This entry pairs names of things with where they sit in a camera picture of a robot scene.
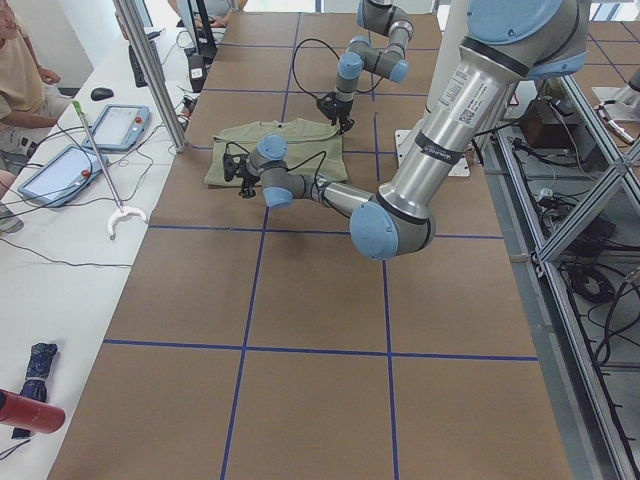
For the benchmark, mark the far teach pendant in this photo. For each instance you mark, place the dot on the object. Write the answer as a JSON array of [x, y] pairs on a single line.
[[119, 127]]

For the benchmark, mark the person in beige shirt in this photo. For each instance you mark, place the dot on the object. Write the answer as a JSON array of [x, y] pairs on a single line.
[[31, 104]]

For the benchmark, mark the near teach pendant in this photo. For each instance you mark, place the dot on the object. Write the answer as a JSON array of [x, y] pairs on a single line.
[[62, 178]]

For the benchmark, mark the aluminium frame post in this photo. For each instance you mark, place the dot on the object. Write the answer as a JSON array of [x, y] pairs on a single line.
[[151, 67]]

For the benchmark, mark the black monitor stand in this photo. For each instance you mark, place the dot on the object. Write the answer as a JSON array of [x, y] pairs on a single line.
[[201, 55]]

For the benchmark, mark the red cylinder bottle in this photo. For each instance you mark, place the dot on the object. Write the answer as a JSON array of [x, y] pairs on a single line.
[[29, 414]]

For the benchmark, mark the folded dark blue umbrella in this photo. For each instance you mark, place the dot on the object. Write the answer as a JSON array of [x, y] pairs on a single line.
[[37, 372]]

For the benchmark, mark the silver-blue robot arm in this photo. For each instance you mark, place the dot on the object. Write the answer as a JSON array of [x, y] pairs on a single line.
[[388, 20], [504, 42]]

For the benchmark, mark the teach pendant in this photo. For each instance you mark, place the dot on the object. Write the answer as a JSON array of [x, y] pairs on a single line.
[[119, 127], [62, 178]]

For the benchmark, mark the aluminium truss frame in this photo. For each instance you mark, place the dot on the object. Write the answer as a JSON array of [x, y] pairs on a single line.
[[571, 221]]

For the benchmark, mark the brown box on frame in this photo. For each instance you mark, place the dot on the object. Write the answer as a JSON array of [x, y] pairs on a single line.
[[542, 124]]

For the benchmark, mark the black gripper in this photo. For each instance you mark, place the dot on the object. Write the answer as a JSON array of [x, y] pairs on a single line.
[[341, 108], [246, 176]]

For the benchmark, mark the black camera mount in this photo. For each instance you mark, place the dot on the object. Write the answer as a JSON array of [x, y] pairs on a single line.
[[231, 166], [326, 106]]

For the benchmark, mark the black keyboard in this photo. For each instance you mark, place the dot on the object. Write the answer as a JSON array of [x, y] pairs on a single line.
[[138, 73]]

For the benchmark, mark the black computer mouse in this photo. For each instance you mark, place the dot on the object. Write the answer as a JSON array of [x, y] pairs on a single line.
[[101, 93]]

